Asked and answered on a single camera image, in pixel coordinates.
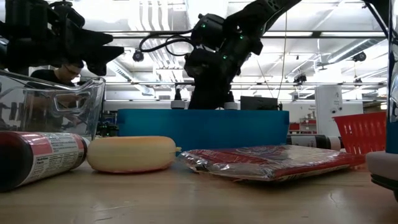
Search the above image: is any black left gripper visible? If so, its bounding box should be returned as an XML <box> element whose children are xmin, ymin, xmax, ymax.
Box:
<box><xmin>39</xmin><ymin>27</ymin><xmax>125</xmax><ymax>77</ymax></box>

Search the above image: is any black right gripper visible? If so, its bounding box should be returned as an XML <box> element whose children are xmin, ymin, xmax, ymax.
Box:
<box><xmin>183</xmin><ymin>49</ymin><xmax>242</xmax><ymax>110</ymax></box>

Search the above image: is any small black-capped dropper bottle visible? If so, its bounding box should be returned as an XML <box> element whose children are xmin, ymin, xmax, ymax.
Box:
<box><xmin>170</xmin><ymin>88</ymin><xmax>185</xmax><ymax>110</ymax></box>
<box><xmin>224</xmin><ymin>90</ymin><xmax>239</xmax><ymax>111</ymax></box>

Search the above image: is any large red pink-capped bottle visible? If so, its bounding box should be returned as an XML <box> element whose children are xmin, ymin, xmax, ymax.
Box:
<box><xmin>0</xmin><ymin>130</ymin><xmax>91</xmax><ymax>192</ymax></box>

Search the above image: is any red plastic basket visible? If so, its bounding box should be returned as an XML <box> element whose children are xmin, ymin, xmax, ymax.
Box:
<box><xmin>331</xmin><ymin>111</ymin><xmax>388</xmax><ymax>156</ymax></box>

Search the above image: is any teal plastic bin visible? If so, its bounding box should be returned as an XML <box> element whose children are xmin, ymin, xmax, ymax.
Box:
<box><xmin>117</xmin><ymin>108</ymin><xmax>290</xmax><ymax>153</ymax></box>

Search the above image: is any black monitor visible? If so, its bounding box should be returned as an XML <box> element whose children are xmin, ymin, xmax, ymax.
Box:
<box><xmin>239</xmin><ymin>95</ymin><xmax>279</xmax><ymax>111</ymax></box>

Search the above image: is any person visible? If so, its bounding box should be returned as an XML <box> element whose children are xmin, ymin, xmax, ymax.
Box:
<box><xmin>29</xmin><ymin>60</ymin><xmax>86</xmax><ymax>88</ymax></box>

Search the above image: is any red foil snack packet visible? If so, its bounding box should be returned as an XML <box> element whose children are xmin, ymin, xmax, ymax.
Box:
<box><xmin>177</xmin><ymin>145</ymin><xmax>367</xmax><ymax>182</ymax></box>

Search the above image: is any clear plastic bin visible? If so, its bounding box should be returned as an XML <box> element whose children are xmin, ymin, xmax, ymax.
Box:
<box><xmin>0</xmin><ymin>70</ymin><xmax>106</xmax><ymax>141</ymax></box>

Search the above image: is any red storage shelf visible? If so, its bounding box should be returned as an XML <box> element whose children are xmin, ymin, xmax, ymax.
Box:
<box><xmin>289</xmin><ymin>118</ymin><xmax>317</xmax><ymax>134</ymax></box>

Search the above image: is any black overhead rig beam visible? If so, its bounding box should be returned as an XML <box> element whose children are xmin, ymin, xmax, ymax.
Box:
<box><xmin>105</xmin><ymin>30</ymin><xmax>386</xmax><ymax>39</ymax></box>

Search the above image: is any white pillar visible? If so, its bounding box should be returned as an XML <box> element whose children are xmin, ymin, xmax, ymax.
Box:
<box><xmin>315</xmin><ymin>85</ymin><xmax>344</xmax><ymax>138</ymax></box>

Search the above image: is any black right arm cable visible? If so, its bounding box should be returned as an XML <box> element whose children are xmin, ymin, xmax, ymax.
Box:
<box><xmin>139</xmin><ymin>29</ymin><xmax>200</xmax><ymax>57</ymax></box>

